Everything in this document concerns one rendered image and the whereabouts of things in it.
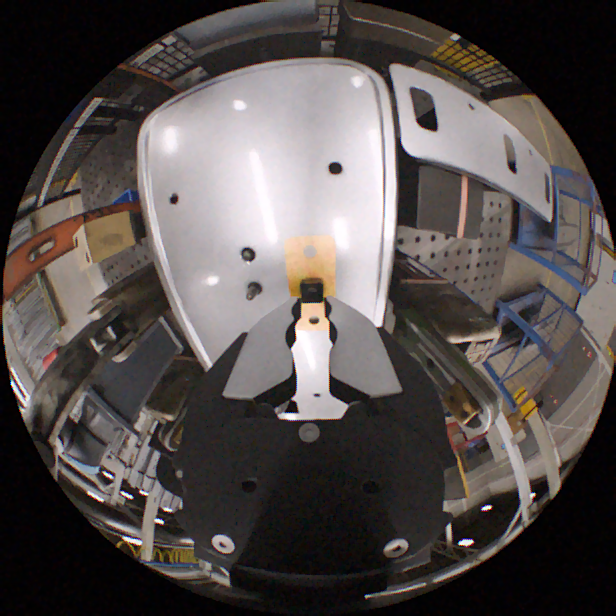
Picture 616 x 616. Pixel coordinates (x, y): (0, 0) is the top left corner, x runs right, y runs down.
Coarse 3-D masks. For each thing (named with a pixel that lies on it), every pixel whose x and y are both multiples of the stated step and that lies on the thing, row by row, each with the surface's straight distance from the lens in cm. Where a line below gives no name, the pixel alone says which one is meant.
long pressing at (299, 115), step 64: (320, 64) 18; (192, 128) 18; (256, 128) 15; (320, 128) 15; (384, 128) 16; (192, 192) 17; (256, 192) 14; (320, 192) 14; (384, 192) 15; (192, 256) 17; (256, 256) 15; (384, 256) 15; (192, 320) 21; (256, 320) 17; (320, 384) 24
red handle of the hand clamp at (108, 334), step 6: (108, 324) 21; (114, 324) 21; (102, 330) 21; (108, 330) 21; (114, 330) 21; (96, 336) 22; (102, 336) 21; (108, 336) 21; (114, 336) 21; (96, 342) 22; (102, 342) 22; (60, 348) 28; (48, 354) 30; (54, 354) 28; (48, 360) 30
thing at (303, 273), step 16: (288, 240) 13; (304, 240) 13; (320, 240) 13; (288, 256) 14; (304, 256) 14; (320, 256) 14; (288, 272) 14; (304, 272) 14; (320, 272) 14; (304, 288) 13; (320, 288) 13; (304, 304) 15; (320, 304) 15; (304, 320) 16; (320, 320) 16
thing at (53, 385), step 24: (120, 312) 21; (120, 336) 22; (72, 360) 21; (96, 360) 21; (48, 384) 20; (72, 384) 21; (48, 408) 22; (72, 408) 21; (48, 432) 23; (48, 456) 20
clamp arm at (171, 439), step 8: (192, 392) 32; (184, 408) 31; (184, 416) 31; (168, 424) 31; (176, 424) 30; (160, 432) 32; (168, 432) 31; (176, 432) 31; (160, 440) 32; (168, 440) 31; (176, 440) 31; (168, 448) 31; (176, 448) 32
